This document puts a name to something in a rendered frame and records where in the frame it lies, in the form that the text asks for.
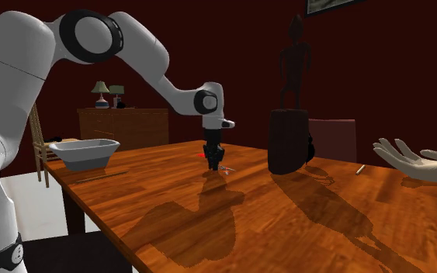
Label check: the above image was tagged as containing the small red blue tool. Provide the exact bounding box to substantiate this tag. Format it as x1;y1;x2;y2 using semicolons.
218;164;238;176

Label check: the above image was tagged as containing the dark wooden figure statue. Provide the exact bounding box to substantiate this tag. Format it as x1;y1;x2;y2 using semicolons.
267;14;314;176

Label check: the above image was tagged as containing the wooden sideboard with lamps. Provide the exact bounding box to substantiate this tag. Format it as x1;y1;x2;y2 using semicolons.
76;80;170;153

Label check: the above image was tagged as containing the black rounded object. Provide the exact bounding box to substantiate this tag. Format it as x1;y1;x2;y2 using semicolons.
307;133;316;164

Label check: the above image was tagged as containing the thin dark stick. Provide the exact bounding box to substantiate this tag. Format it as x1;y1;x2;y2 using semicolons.
75;171;130;185

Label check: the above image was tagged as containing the dark red chair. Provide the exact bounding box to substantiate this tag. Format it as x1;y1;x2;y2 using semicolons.
308;118;358;164

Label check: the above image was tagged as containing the white oblong bowl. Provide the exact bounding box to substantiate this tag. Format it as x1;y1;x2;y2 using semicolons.
48;138;121;172

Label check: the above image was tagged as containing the wooden table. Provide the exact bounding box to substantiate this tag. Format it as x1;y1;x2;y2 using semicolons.
42;140;437;273

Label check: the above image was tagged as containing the wooden slat chair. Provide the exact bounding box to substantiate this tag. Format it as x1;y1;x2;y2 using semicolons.
28;102;82;188

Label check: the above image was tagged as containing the dark robot stand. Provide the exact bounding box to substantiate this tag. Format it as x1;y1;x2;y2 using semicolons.
22;230;134;273

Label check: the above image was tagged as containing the pale hand sculpture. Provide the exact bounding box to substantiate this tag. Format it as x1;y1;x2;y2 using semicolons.
372;137;437;186

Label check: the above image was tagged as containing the framed wall picture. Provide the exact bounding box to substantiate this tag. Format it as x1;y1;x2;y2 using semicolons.
304;0;367;19

